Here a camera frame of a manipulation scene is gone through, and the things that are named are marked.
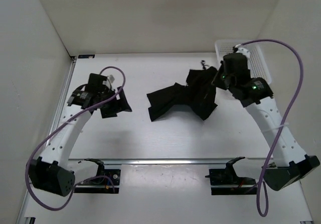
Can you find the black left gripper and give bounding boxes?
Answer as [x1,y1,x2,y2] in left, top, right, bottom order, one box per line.
[98,86,131,119]

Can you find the black shorts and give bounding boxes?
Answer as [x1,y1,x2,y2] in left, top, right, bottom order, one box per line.
[146,66,218,122]

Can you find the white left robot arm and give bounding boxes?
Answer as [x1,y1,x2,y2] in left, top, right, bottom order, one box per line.
[26,84,131,197]

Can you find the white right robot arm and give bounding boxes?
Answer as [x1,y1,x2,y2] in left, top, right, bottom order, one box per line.
[215,60,320,191]

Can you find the white perforated plastic basket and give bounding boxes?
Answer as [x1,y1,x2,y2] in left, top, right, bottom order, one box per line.
[215,39,272,84]

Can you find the small black corner label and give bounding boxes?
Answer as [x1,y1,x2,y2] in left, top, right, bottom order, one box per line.
[78,54,95,59]

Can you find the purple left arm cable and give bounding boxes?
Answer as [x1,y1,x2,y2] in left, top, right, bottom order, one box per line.
[26,66,126,211]

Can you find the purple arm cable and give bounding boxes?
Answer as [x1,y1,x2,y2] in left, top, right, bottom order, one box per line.
[235,39,304,217]
[26,66,126,211]

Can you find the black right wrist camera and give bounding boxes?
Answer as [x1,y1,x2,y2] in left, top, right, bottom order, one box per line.
[223,53,248,75]

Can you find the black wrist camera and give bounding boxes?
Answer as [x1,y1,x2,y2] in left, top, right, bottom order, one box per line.
[85,73,107,92]
[223,53,248,75]

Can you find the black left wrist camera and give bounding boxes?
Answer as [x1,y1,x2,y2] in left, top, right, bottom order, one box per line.
[85,73,107,92]

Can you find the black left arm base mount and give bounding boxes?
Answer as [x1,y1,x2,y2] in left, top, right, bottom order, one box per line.
[74,158,121,194]

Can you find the aluminium table edge rail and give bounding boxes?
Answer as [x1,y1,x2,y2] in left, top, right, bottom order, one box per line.
[69,158,274,166]

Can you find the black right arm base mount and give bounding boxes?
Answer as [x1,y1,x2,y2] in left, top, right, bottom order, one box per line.
[205,157,257,195]

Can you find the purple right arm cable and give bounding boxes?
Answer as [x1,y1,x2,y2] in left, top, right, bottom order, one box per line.
[235,39,304,217]

